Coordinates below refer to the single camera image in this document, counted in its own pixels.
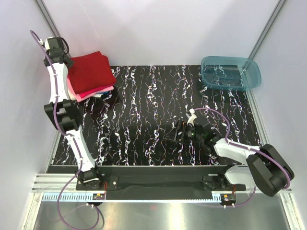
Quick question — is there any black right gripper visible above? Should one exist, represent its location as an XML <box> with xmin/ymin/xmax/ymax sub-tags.
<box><xmin>164</xmin><ymin>120</ymin><xmax>204</xmax><ymax>146</ymax></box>

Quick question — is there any dark red t-shirt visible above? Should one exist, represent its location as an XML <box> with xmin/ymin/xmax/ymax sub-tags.
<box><xmin>68</xmin><ymin>51</ymin><xmax>117</xmax><ymax>94</ymax></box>

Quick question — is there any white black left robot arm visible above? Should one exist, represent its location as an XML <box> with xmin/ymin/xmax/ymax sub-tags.
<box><xmin>42</xmin><ymin>37</ymin><xmax>104</xmax><ymax>190</ymax></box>

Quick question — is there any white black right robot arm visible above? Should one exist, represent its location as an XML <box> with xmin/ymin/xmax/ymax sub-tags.
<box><xmin>164</xmin><ymin>120</ymin><xmax>295</xmax><ymax>197</ymax></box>

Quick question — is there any folded magenta t-shirt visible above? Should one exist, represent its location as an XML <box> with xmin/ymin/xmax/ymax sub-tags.
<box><xmin>79</xmin><ymin>86</ymin><xmax>114</xmax><ymax>98</ymax></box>

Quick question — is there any folded light pink t-shirt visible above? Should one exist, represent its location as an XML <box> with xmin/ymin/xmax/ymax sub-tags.
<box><xmin>66</xmin><ymin>79</ymin><xmax>115</xmax><ymax>103</ymax></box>

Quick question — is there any folded teal t-shirt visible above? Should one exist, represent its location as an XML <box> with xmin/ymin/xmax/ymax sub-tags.
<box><xmin>97</xmin><ymin>90</ymin><xmax>112</xmax><ymax>94</ymax></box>

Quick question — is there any right small electronics board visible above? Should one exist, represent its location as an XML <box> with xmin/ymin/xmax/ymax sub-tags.
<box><xmin>221</xmin><ymin>194</ymin><xmax>236</xmax><ymax>203</ymax></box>

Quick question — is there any small electronics board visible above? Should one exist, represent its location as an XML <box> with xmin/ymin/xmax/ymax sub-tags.
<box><xmin>93</xmin><ymin>193</ymin><xmax>106</xmax><ymax>201</ymax></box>
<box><xmin>221</xmin><ymin>194</ymin><xmax>236</xmax><ymax>203</ymax></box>

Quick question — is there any teal translucent plastic bin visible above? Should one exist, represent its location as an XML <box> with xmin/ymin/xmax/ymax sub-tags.
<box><xmin>201</xmin><ymin>56</ymin><xmax>261</xmax><ymax>92</ymax></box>

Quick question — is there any left small electronics board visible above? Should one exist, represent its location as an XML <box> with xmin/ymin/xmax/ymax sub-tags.
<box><xmin>93</xmin><ymin>193</ymin><xmax>106</xmax><ymax>201</ymax></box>

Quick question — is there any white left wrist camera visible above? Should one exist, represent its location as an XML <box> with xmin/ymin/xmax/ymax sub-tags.
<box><xmin>40</xmin><ymin>37</ymin><xmax>70</xmax><ymax>55</ymax></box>

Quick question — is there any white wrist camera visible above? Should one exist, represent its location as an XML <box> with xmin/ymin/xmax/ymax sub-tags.
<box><xmin>186</xmin><ymin>108</ymin><xmax>197</xmax><ymax>127</ymax></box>
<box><xmin>40</xmin><ymin>37</ymin><xmax>70</xmax><ymax>55</ymax></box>

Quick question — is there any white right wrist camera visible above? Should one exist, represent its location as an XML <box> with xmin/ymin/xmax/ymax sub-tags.
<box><xmin>186</xmin><ymin>108</ymin><xmax>197</xmax><ymax>127</ymax></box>

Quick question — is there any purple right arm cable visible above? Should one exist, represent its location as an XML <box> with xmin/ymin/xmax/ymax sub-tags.
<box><xmin>191</xmin><ymin>108</ymin><xmax>291</xmax><ymax>209</ymax></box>

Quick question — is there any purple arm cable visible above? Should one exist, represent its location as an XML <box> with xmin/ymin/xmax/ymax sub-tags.
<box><xmin>30</xmin><ymin>30</ymin><xmax>105</xmax><ymax>228</ymax></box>
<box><xmin>191</xmin><ymin>108</ymin><xmax>291</xmax><ymax>209</ymax></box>

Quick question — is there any left aluminium frame post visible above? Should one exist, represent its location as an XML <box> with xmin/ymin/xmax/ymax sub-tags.
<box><xmin>34</xmin><ymin>0</ymin><xmax>60</xmax><ymax>37</ymax></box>

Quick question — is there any aluminium frame post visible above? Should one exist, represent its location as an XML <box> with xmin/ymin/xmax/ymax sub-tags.
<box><xmin>34</xmin><ymin>0</ymin><xmax>60</xmax><ymax>37</ymax></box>
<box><xmin>248</xmin><ymin>0</ymin><xmax>288</xmax><ymax>60</ymax></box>

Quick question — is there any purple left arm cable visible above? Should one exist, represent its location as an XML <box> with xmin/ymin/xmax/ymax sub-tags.
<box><xmin>30</xmin><ymin>30</ymin><xmax>105</xmax><ymax>228</ymax></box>

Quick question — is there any white slotted cable duct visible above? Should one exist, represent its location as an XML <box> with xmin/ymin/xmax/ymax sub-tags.
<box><xmin>42</xmin><ymin>193</ymin><xmax>223</xmax><ymax>204</ymax></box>

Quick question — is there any right aluminium frame post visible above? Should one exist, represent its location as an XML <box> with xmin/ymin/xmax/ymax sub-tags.
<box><xmin>248</xmin><ymin>0</ymin><xmax>288</xmax><ymax>60</ymax></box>

